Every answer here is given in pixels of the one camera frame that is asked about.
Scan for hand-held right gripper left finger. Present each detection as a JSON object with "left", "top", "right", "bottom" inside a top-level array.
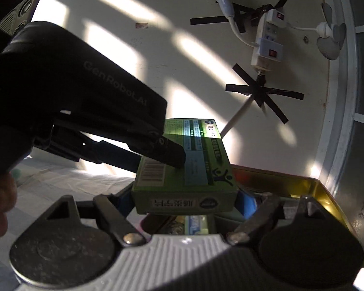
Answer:
[{"left": 45, "top": 184, "right": 148, "bottom": 248}]

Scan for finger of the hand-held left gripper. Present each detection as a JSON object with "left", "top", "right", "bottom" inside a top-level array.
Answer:
[
  {"left": 33, "top": 125, "right": 144, "bottom": 174},
  {"left": 125, "top": 137, "right": 187, "bottom": 168}
]

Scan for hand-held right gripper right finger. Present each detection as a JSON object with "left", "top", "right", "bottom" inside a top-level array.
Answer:
[{"left": 225, "top": 190, "right": 320, "bottom": 247}]

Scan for green medicine box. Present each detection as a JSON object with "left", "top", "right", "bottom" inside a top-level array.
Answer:
[{"left": 132, "top": 118, "right": 240, "bottom": 215}]

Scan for gold tin box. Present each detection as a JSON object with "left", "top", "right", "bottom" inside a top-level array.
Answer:
[{"left": 141, "top": 164, "right": 364, "bottom": 270}]

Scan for person's left hand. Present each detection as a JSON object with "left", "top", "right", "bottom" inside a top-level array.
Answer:
[{"left": 0, "top": 171, "right": 18, "bottom": 271}]

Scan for black tape cross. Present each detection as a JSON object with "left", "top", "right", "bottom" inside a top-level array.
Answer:
[{"left": 225, "top": 63, "right": 305, "bottom": 125}]

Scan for white power strip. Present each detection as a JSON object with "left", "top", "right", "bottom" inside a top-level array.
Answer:
[{"left": 250, "top": 9, "right": 285, "bottom": 72}]

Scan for black tape strips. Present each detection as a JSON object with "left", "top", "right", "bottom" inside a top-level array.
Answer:
[{"left": 190, "top": 0, "right": 292, "bottom": 34}]

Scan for small white fan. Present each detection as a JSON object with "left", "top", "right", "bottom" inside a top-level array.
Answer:
[{"left": 283, "top": 1, "right": 348, "bottom": 60}]

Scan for white power cable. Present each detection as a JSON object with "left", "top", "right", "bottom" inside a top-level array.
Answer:
[{"left": 220, "top": 95, "right": 254, "bottom": 139}]

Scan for white window frame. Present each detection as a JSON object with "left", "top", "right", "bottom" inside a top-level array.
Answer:
[{"left": 318, "top": 0, "right": 364, "bottom": 291}]

